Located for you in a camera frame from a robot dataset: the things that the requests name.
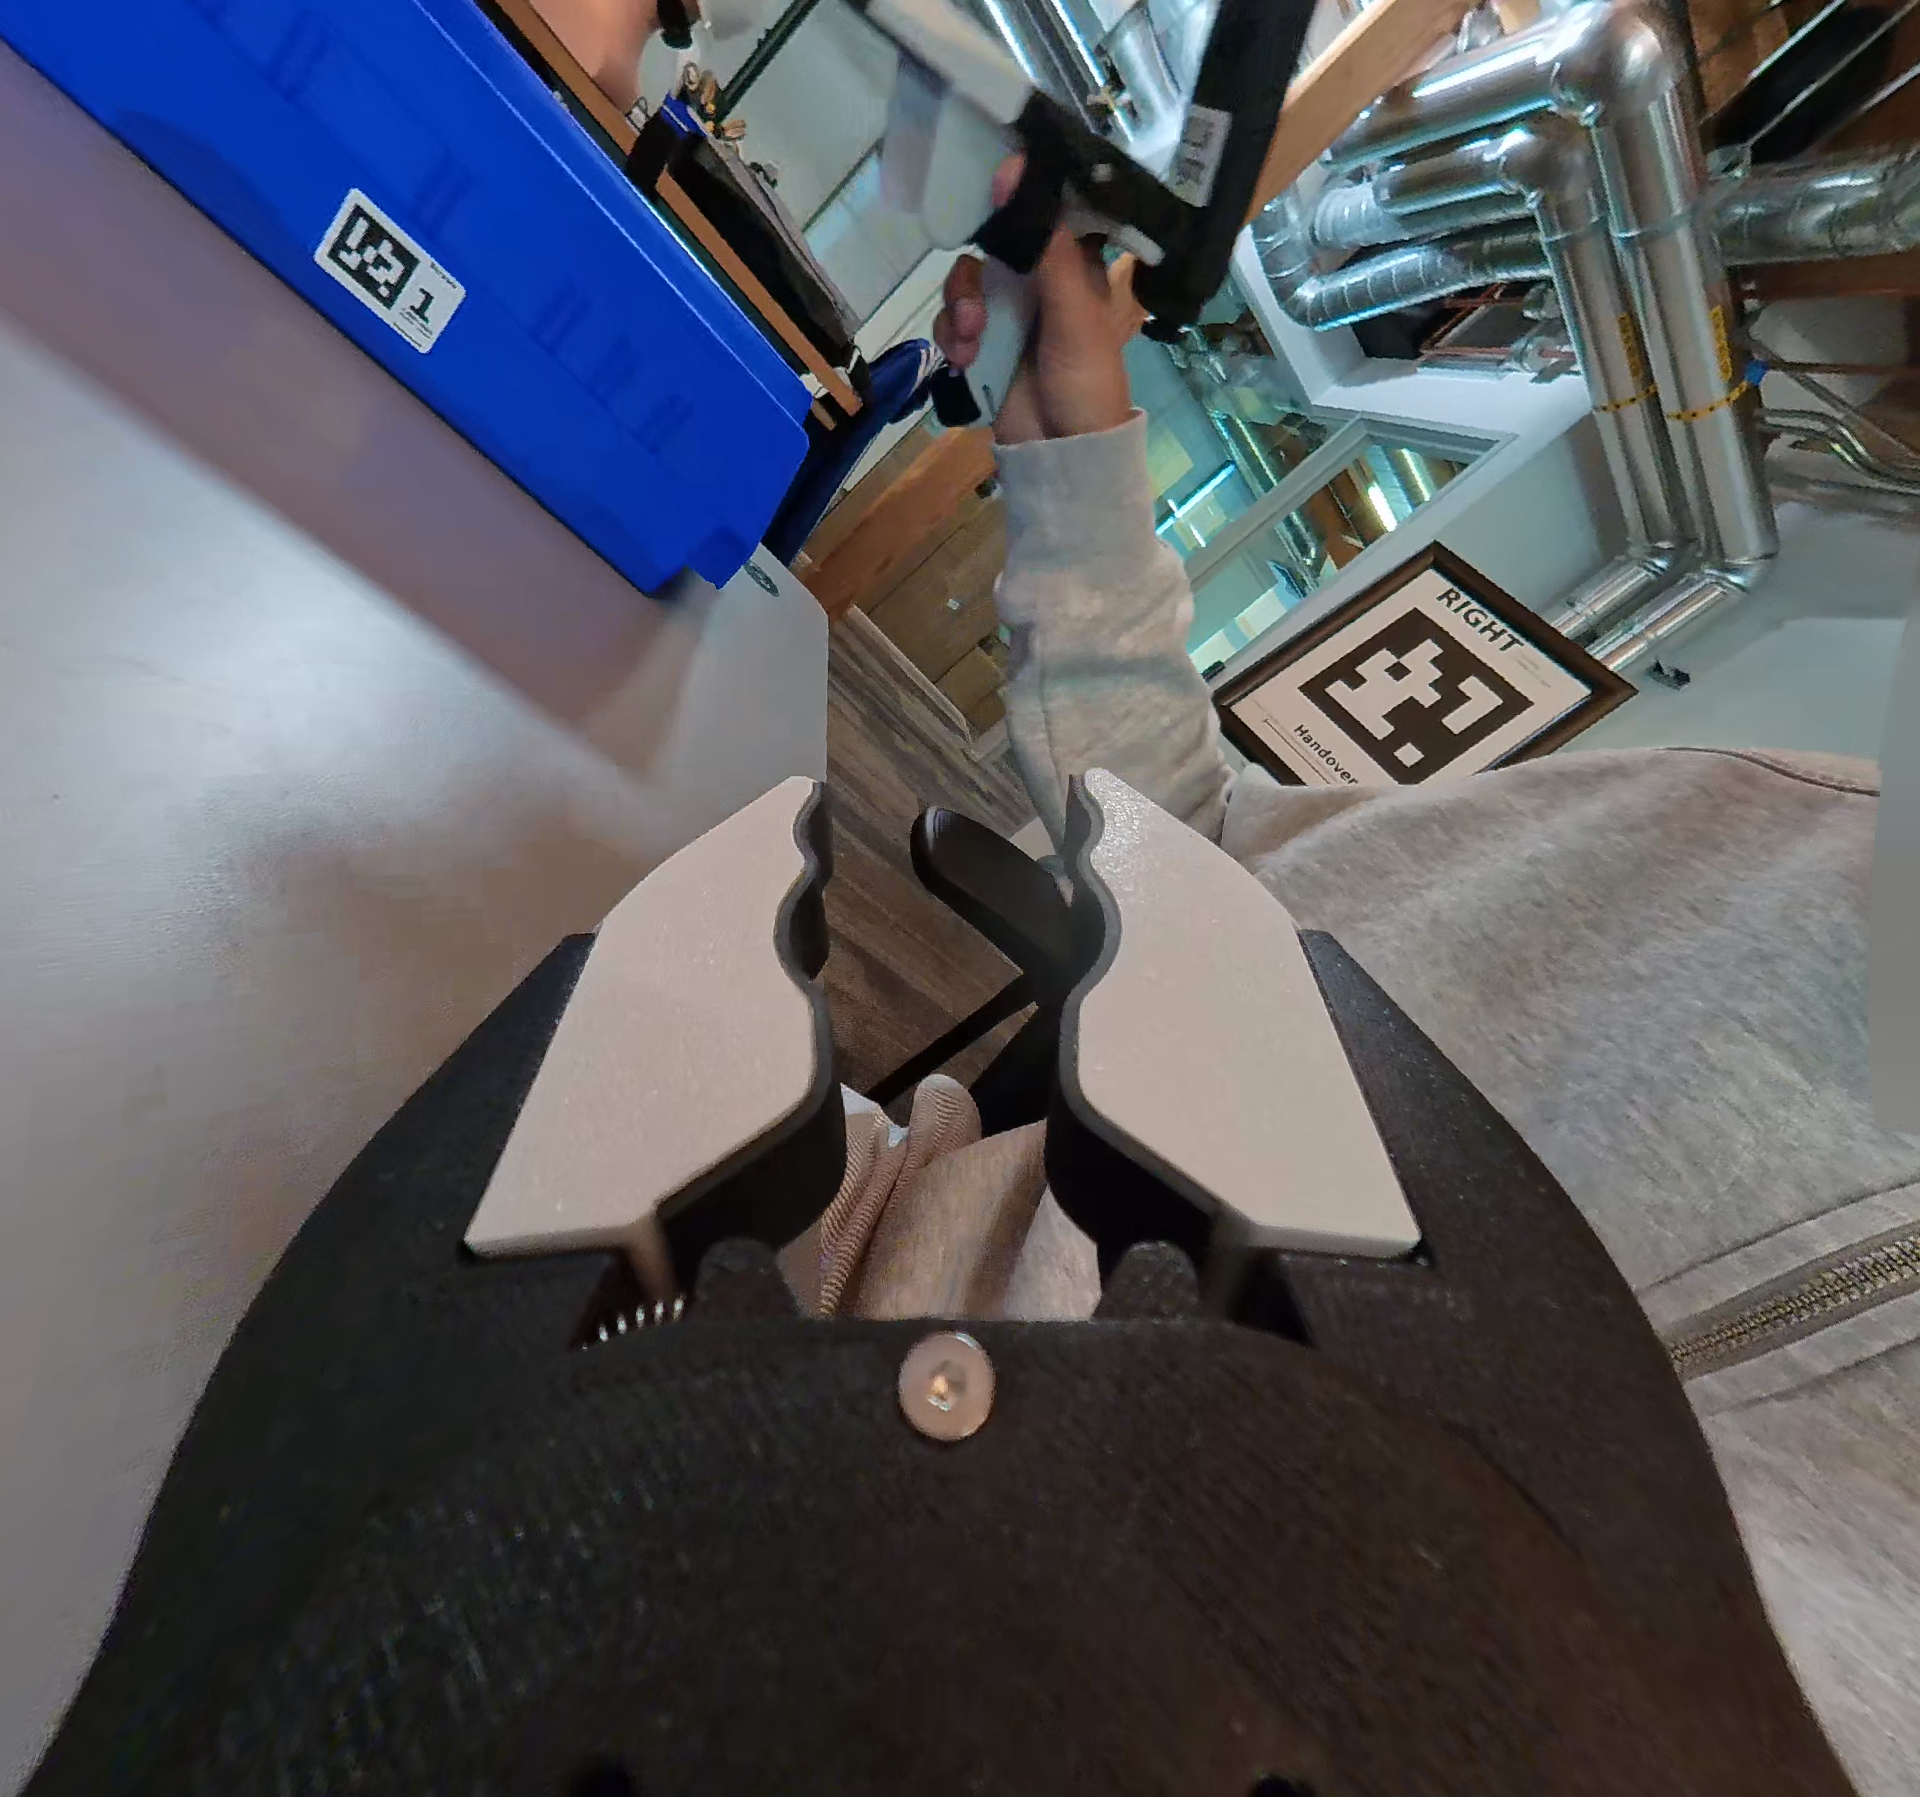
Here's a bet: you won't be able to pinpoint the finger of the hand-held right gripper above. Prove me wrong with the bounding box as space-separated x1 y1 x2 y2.
881 83 1028 250
840 0 1041 131

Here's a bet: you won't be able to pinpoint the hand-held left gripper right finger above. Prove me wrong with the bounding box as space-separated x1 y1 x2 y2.
1042 769 1426 1284

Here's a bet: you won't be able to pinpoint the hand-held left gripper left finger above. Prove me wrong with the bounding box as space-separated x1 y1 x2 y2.
461 776 845 1270

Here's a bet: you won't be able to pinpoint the blue plastic bin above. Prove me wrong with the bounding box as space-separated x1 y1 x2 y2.
0 0 815 598

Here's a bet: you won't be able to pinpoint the person's right hand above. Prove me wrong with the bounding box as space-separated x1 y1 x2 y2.
932 233 1153 450

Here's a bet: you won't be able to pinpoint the dark grey bag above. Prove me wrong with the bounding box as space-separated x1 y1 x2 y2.
661 133 864 380

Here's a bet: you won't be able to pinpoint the blue jacket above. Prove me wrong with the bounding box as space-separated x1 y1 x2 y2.
780 335 950 570

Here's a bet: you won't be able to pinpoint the person's striped shirt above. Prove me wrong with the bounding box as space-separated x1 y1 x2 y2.
780 1075 984 1322

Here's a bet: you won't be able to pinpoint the person's beige pants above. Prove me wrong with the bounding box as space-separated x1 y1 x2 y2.
899 1123 1108 1322

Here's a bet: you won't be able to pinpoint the person's grey sweatshirt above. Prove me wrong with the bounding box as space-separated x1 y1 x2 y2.
1222 745 1920 1797

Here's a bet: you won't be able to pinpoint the wooden edged desk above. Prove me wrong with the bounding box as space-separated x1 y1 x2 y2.
479 0 869 423

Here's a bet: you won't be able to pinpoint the framed marker sign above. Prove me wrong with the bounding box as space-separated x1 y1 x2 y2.
1209 540 1640 794

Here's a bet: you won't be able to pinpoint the silver duct pipes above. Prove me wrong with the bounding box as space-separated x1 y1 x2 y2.
1245 0 1920 658

